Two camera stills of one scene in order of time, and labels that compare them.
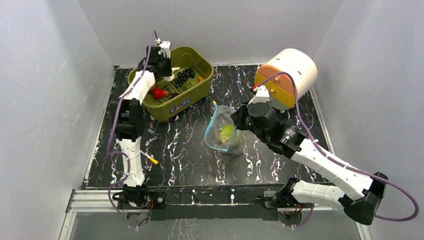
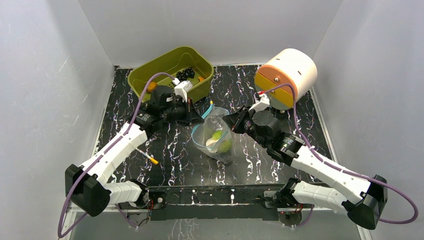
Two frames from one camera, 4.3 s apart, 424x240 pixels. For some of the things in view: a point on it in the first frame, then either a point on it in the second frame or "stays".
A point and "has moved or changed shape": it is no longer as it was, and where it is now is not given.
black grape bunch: (182, 76) stays
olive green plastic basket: (191, 84) stays
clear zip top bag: (221, 134) has moved or changed shape
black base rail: (216, 202) stays
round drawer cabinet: (281, 88) stays
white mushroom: (170, 78) → (210, 141)
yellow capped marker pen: (149, 158) stays
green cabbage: (227, 133) → (225, 145)
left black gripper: (168, 61) → (190, 118)
